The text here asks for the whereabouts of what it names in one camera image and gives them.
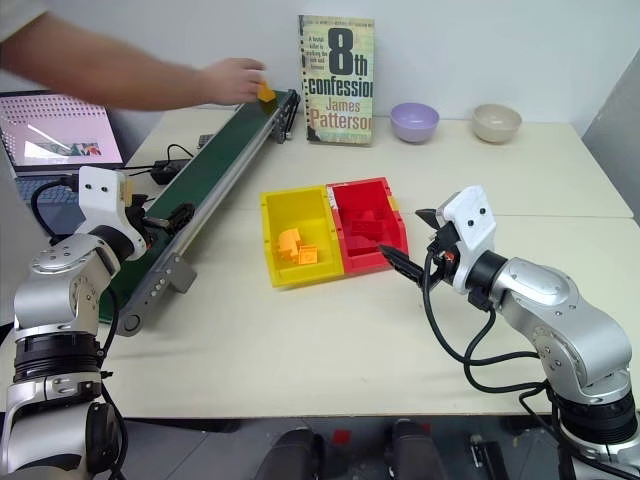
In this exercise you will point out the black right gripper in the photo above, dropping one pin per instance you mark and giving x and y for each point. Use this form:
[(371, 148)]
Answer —
[(442, 252)]

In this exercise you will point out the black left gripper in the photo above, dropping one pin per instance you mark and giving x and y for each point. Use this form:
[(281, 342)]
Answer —
[(142, 220)]

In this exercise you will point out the orange toy block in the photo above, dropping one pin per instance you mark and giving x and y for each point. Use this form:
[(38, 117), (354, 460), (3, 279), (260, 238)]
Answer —
[(266, 93), (307, 255), (288, 244)]

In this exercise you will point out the person's bare forearm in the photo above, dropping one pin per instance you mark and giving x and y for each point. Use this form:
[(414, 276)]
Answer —
[(100, 70)]

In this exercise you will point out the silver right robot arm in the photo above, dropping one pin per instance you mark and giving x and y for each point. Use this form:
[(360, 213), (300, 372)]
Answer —
[(560, 320)]

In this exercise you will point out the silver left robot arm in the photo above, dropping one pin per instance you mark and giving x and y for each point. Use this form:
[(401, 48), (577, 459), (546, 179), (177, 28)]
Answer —
[(55, 310)]

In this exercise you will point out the green conveyor belt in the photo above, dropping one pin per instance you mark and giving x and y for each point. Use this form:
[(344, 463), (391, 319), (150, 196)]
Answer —
[(210, 165)]

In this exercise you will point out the person's bare hand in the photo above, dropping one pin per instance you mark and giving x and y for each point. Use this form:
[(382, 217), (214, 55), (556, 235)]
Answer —
[(230, 82)]

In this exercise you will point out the black power adapter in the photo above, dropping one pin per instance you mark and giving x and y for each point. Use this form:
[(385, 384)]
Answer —
[(167, 171)]

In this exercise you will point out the red toy block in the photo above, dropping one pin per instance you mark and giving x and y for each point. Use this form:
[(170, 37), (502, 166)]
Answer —
[(369, 220), (364, 241)]

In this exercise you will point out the red plastic bin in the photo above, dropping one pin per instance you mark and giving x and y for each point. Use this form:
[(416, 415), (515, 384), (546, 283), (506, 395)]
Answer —
[(370, 200)]

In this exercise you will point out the small grey keypad device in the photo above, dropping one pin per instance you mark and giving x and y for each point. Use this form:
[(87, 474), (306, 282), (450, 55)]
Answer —
[(206, 140)]

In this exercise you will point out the purple bowl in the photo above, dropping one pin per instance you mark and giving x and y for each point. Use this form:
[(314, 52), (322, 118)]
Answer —
[(414, 122)]

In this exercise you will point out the yellow plastic bin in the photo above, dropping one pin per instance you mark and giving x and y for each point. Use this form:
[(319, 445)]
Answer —
[(300, 220)]

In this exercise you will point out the beige bowl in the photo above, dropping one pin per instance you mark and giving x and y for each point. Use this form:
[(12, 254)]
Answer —
[(497, 124)]

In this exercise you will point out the open laptop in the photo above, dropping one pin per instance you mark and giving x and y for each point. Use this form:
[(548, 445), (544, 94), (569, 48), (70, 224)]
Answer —
[(60, 130)]

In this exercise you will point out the dark rounded shape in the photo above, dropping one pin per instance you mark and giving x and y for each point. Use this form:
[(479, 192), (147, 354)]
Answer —
[(292, 455), (415, 450)]

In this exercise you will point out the grey panel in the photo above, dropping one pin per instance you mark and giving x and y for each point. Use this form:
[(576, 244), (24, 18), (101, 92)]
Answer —
[(615, 145)]

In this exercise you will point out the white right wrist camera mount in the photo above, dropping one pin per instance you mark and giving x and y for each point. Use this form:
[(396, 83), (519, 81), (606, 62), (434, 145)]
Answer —
[(472, 225)]

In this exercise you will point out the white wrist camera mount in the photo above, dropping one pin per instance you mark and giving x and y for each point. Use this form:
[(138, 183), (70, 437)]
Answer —
[(472, 225), (102, 200)]

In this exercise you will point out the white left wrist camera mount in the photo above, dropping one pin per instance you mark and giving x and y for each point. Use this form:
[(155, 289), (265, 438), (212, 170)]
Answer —
[(102, 200)]

